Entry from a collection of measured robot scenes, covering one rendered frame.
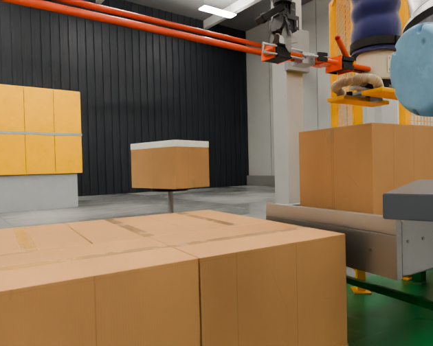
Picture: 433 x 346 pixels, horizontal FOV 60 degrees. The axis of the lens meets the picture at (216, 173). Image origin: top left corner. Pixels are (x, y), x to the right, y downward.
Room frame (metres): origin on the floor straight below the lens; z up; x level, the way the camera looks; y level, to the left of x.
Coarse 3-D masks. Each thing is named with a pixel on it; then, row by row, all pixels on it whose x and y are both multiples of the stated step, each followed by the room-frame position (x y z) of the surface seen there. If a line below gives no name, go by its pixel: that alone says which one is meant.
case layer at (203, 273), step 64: (0, 256) 1.12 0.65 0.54; (64, 256) 1.10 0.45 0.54; (128, 256) 1.08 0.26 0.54; (192, 256) 1.06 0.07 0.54; (256, 256) 1.14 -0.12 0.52; (320, 256) 1.28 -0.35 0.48; (0, 320) 0.79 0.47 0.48; (64, 320) 0.86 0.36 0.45; (128, 320) 0.93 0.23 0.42; (192, 320) 1.03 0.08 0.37; (256, 320) 1.14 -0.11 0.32; (320, 320) 1.28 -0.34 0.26
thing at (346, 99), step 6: (342, 96) 1.70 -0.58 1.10; (348, 96) 1.71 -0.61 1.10; (354, 96) 1.73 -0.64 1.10; (366, 96) 1.85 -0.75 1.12; (330, 102) 1.78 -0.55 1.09; (336, 102) 1.78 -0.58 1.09; (342, 102) 1.78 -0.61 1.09; (348, 102) 1.79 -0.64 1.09; (354, 102) 1.79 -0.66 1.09; (360, 102) 1.80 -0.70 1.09; (366, 102) 1.80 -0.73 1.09; (372, 102) 1.80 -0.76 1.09; (378, 102) 1.82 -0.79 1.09; (384, 102) 1.85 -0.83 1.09
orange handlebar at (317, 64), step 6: (270, 48) 1.38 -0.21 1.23; (264, 54) 1.40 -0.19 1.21; (294, 54) 1.43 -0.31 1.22; (300, 54) 1.45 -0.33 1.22; (288, 60) 1.48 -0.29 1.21; (330, 60) 1.53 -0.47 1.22; (336, 60) 1.56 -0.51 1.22; (312, 66) 1.56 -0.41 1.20; (318, 66) 1.55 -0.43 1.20; (324, 66) 1.56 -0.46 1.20; (330, 66) 1.60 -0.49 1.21; (354, 66) 1.61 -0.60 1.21; (360, 66) 1.64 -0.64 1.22; (366, 66) 1.66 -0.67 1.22; (354, 72) 1.69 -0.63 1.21; (360, 72) 1.70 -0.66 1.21
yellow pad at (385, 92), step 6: (384, 84) 1.61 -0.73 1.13; (366, 90) 1.59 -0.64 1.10; (372, 90) 1.57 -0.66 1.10; (378, 90) 1.54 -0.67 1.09; (384, 90) 1.54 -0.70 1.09; (390, 90) 1.56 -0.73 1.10; (372, 96) 1.64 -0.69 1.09; (378, 96) 1.64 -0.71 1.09; (384, 96) 1.64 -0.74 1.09; (390, 96) 1.65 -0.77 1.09
